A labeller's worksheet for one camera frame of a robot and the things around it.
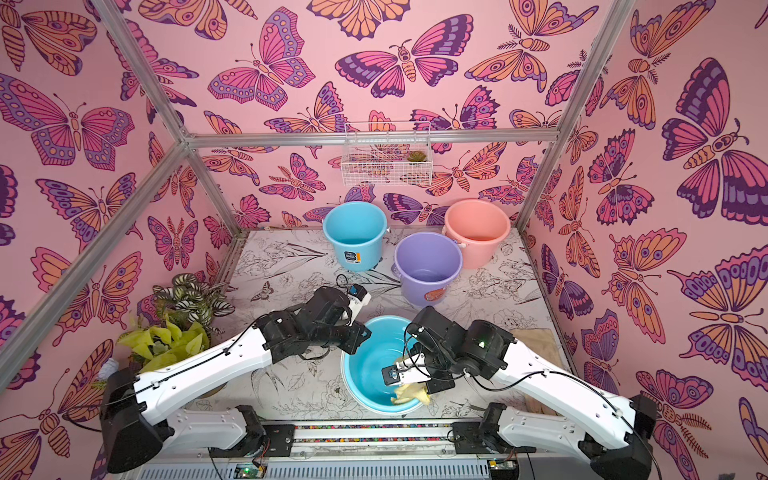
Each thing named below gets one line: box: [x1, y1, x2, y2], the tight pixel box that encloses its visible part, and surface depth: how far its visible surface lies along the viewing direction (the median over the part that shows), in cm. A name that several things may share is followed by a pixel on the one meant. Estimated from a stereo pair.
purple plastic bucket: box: [391, 232, 463, 306], surface depth 94 cm
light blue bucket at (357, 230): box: [322, 201, 390, 272], surface depth 103 cm
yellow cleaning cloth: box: [392, 382, 431, 405], surface depth 67 cm
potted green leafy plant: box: [116, 273, 235, 375], surface depth 75 cm
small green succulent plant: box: [407, 150, 427, 162], surface depth 94 cm
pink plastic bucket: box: [442, 199, 511, 269], surface depth 103 cm
